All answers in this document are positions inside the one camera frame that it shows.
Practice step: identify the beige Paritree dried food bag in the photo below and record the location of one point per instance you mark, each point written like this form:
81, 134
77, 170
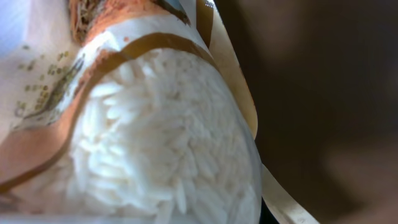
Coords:
128, 112

